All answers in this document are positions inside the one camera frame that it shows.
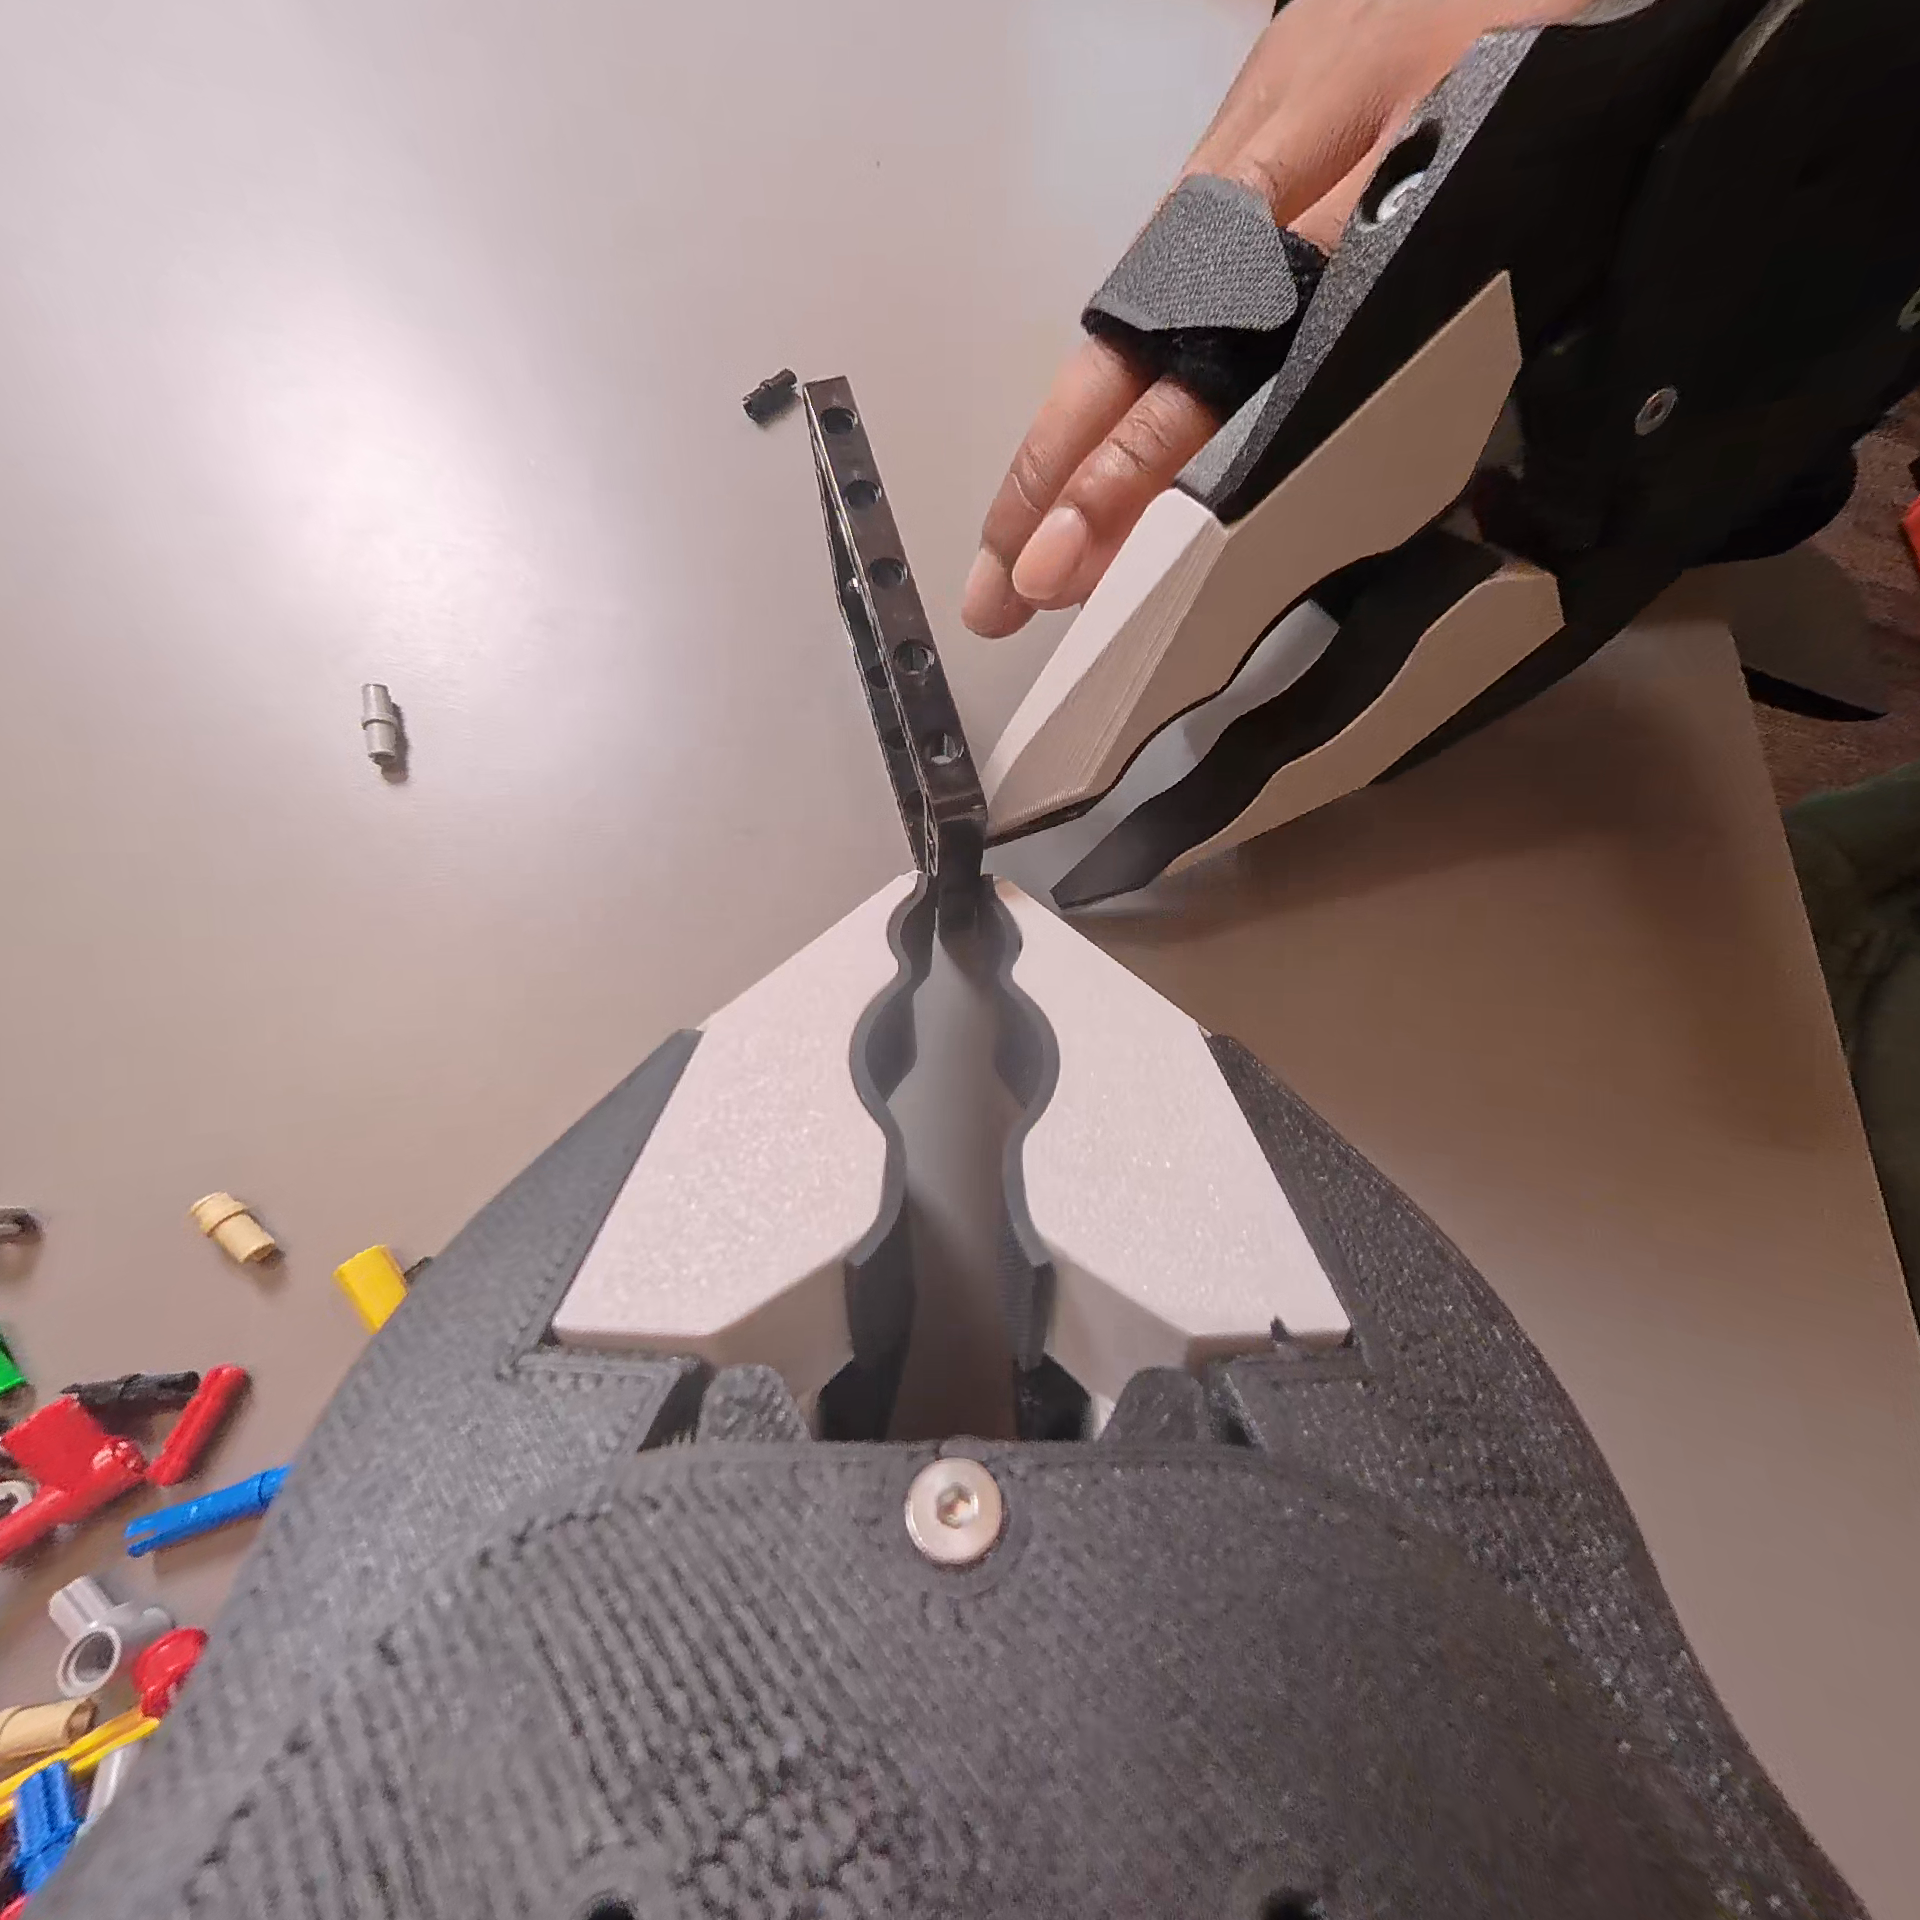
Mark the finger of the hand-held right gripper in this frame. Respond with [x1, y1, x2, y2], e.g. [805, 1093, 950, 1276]
[977, 275, 1527, 840]
[1046, 562, 1571, 910]

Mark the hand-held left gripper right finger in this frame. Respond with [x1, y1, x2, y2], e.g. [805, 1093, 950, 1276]
[980, 875, 1357, 1426]

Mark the pile of lego pieces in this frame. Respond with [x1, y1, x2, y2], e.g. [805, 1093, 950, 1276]
[0, 1189, 439, 1895]

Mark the black lego frame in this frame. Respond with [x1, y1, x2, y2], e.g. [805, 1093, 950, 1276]
[803, 373, 994, 944]

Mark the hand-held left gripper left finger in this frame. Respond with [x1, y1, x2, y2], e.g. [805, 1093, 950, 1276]
[552, 874, 934, 1426]

